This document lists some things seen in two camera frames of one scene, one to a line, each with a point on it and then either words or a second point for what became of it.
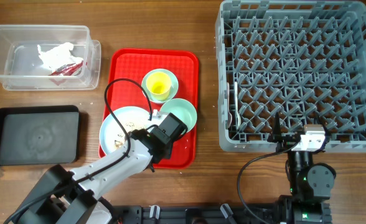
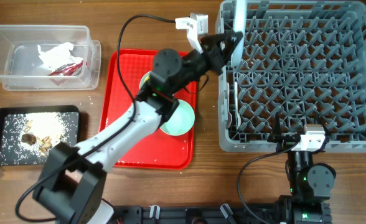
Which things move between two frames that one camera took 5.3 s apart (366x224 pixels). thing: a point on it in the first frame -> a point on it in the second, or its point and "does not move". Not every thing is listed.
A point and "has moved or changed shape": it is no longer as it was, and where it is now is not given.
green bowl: (182, 109) does not move
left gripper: (169, 150) -> (214, 56)
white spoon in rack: (238, 116) does not move
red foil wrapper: (73, 70) does not move
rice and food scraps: (119, 144) has moved or changed shape
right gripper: (288, 142) does not move
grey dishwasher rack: (305, 62) does not move
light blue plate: (132, 118) has moved or changed shape
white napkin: (59, 55) does not move
